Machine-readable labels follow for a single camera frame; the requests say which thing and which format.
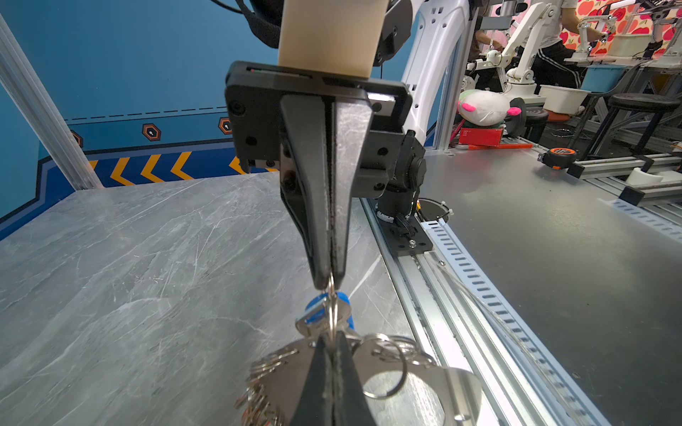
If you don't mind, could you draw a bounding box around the aluminium front rail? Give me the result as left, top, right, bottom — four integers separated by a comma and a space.
362, 200, 565, 425

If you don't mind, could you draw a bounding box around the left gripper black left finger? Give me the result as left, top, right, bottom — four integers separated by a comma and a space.
289, 337, 333, 426

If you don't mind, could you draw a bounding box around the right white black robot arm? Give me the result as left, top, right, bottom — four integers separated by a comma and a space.
224, 1, 477, 289

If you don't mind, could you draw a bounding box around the black round stool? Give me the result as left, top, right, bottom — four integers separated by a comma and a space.
578, 93, 681, 161

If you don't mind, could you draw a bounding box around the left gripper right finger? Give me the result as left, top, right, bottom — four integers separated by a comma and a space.
331, 332, 376, 426

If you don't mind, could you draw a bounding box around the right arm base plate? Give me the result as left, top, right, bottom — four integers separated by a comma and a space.
378, 213, 433, 257

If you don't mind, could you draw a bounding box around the metal keyring with chain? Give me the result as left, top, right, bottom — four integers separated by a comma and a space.
234, 290, 482, 425

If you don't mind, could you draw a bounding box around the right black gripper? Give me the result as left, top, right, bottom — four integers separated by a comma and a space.
225, 61, 412, 289

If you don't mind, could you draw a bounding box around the blue tag key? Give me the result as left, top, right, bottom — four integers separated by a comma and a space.
295, 292, 355, 337

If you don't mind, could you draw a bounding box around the white plush toy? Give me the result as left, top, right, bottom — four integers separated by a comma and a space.
456, 89, 522, 127

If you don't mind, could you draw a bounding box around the orange black tape measure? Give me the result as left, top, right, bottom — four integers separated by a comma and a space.
538, 147, 577, 170

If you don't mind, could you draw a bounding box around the white vented grille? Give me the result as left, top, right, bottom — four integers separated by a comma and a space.
423, 220, 609, 425

